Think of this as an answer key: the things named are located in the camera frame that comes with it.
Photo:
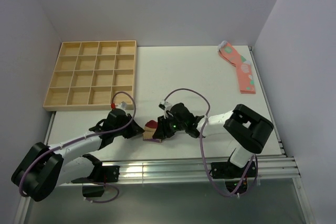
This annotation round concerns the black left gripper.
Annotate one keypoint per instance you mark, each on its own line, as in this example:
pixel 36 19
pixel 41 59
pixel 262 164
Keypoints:
pixel 134 129

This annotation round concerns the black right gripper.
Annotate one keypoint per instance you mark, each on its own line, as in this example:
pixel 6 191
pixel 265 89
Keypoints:
pixel 163 131

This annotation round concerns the beige red purple striped sock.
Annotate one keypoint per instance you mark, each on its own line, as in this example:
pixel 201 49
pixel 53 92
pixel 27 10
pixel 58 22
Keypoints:
pixel 149 130

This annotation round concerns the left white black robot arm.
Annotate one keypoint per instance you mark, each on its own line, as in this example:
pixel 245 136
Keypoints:
pixel 47 166

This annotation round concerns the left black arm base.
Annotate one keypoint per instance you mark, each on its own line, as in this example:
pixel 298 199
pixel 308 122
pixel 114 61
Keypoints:
pixel 101 177

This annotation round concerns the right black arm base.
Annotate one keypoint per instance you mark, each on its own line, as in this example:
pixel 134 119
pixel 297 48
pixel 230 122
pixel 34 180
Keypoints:
pixel 226 170

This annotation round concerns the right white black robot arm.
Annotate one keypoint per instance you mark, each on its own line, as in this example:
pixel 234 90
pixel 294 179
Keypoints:
pixel 248 128

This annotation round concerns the wooden compartment tray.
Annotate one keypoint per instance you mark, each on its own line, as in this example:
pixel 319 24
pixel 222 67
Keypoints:
pixel 90 75

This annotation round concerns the pink patterned sock pair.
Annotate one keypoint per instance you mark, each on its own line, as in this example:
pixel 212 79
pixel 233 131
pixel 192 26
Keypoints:
pixel 242 65

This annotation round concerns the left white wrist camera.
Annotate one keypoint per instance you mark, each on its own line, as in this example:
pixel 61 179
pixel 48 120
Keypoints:
pixel 121 106

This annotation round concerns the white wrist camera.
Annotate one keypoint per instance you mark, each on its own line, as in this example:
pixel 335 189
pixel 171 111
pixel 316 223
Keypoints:
pixel 121 106
pixel 166 107

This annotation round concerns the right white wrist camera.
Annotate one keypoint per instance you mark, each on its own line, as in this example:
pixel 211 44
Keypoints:
pixel 166 107

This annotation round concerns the aluminium mounting rail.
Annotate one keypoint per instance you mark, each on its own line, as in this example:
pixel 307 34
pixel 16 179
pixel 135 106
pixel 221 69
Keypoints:
pixel 167 171

